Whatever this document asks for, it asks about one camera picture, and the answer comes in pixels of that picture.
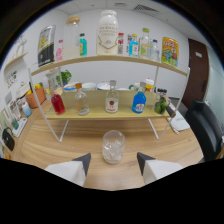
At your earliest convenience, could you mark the clear bottle with orange cap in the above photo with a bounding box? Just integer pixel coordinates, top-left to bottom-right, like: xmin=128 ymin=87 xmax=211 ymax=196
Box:
xmin=74 ymin=82 xmax=91 ymax=116

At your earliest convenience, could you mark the small red liquid bottle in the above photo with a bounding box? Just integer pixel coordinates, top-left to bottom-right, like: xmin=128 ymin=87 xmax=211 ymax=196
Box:
xmin=49 ymin=87 xmax=67 ymax=116

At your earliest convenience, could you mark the clear bottle with green cap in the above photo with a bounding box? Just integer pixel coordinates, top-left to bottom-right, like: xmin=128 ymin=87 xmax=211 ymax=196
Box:
xmin=139 ymin=27 xmax=152 ymax=60

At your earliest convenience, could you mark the clear glass cup with ice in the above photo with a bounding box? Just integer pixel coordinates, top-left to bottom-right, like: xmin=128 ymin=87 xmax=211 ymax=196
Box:
xmin=101 ymin=129 xmax=127 ymax=165

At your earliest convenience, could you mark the yellow cup with white lid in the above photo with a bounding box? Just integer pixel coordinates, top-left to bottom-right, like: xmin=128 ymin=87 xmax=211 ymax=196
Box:
xmin=144 ymin=78 xmax=155 ymax=93

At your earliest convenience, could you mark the white folded cloth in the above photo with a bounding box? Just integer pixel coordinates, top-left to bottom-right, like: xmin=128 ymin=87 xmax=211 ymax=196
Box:
xmin=169 ymin=111 xmax=191 ymax=133

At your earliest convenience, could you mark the dark wooden muddler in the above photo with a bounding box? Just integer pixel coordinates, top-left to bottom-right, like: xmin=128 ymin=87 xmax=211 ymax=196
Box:
xmin=165 ymin=104 xmax=177 ymax=118

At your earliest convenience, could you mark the black armchair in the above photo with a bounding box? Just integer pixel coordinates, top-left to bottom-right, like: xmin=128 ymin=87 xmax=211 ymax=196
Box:
xmin=185 ymin=99 xmax=224 ymax=162

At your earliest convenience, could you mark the glass jar of limes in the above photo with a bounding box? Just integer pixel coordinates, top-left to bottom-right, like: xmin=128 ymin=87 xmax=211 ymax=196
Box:
xmin=153 ymin=89 xmax=170 ymax=115

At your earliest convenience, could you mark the blue liquid bottle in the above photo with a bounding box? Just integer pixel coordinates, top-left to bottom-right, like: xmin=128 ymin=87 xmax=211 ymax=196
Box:
xmin=131 ymin=81 xmax=147 ymax=115

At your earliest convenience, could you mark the white kitchen scale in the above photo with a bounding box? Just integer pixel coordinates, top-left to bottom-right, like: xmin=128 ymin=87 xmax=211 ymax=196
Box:
xmin=11 ymin=117 xmax=29 ymax=138

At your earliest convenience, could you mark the black kettle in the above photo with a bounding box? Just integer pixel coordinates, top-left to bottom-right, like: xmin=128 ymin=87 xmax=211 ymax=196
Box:
xmin=1 ymin=127 xmax=16 ymax=152

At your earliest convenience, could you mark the small white and blue bottle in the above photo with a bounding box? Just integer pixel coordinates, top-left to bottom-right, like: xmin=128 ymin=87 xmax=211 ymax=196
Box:
xmin=21 ymin=101 xmax=33 ymax=118

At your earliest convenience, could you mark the clear bottle with red label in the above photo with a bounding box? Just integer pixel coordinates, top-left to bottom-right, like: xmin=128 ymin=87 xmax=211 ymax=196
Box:
xmin=105 ymin=79 xmax=120 ymax=114

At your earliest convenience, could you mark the orange fruit basket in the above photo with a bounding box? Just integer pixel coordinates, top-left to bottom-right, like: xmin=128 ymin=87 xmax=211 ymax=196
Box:
xmin=25 ymin=83 xmax=47 ymax=110

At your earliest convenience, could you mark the white bowl with blue rim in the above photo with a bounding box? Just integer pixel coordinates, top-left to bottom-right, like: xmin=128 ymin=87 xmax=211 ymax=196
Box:
xmin=63 ymin=82 xmax=81 ymax=92

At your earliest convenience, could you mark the green potted plant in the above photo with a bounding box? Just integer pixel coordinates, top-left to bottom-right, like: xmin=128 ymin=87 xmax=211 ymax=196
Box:
xmin=55 ymin=69 xmax=73 ymax=87

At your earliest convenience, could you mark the brown door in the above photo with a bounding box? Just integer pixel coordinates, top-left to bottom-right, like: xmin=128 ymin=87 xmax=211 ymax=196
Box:
xmin=181 ymin=38 xmax=210 ymax=109

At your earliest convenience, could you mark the clear bottle with blue cap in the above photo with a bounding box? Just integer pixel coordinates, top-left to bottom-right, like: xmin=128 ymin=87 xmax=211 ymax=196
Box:
xmin=150 ymin=39 xmax=161 ymax=62

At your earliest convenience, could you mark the small pink liquid bottle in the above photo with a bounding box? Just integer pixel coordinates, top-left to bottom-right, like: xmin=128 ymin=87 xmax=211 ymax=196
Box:
xmin=55 ymin=39 xmax=64 ymax=63

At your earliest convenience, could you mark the small light blue bottle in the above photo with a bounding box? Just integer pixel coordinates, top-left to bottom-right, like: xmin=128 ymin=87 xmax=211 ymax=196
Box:
xmin=129 ymin=33 xmax=140 ymax=58

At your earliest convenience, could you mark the small teal liquid bottle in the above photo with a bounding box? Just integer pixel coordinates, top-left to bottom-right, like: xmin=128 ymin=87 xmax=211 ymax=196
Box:
xmin=78 ymin=32 xmax=88 ymax=57

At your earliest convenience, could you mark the black and yellow can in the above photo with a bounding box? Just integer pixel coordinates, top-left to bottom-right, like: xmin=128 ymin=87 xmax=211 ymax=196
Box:
xmin=37 ymin=25 xmax=57 ymax=68

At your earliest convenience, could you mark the glass jar with cork lid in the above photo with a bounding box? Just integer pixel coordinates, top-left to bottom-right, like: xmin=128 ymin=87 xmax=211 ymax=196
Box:
xmin=62 ymin=15 xmax=82 ymax=61

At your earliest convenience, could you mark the small bottle with red cap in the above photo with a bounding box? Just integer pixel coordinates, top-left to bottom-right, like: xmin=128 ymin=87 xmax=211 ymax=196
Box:
xmin=117 ymin=32 xmax=125 ymax=56

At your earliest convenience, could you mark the large white milk bottle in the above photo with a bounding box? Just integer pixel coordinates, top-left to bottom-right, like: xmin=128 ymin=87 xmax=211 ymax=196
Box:
xmin=96 ymin=9 xmax=120 ymax=56

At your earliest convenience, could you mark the two-tier wooden white-frame shelf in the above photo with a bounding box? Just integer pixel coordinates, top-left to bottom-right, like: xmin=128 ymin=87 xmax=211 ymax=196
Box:
xmin=28 ymin=54 xmax=191 ymax=143

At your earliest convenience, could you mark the wooden wall shelf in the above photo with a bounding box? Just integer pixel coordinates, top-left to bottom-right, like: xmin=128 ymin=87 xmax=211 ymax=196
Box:
xmin=3 ymin=50 xmax=30 ymax=73

